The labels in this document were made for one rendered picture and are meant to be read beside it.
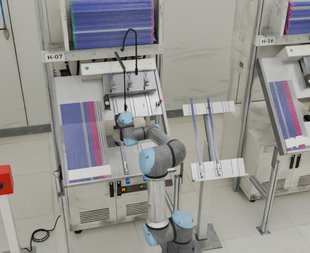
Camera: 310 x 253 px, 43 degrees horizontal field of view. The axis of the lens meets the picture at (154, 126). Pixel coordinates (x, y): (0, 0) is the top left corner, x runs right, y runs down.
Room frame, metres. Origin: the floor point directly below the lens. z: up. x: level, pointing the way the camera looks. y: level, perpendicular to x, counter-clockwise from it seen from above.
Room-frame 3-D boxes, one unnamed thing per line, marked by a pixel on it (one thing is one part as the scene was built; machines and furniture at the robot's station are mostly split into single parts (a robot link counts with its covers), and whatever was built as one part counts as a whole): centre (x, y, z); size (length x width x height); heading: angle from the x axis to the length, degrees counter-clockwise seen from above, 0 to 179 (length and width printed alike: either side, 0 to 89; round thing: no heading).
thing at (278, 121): (2.78, -1.10, 0.65); 1.01 x 0.73 x 1.29; 15
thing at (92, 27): (2.47, 0.27, 1.52); 0.51 x 0.13 x 0.27; 105
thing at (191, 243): (1.56, -0.15, 0.60); 0.15 x 0.15 x 0.10
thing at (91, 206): (2.57, 0.36, 0.31); 0.70 x 0.65 x 0.62; 105
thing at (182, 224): (1.55, -0.14, 0.72); 0.13 x 0.12 x 0.14; 113
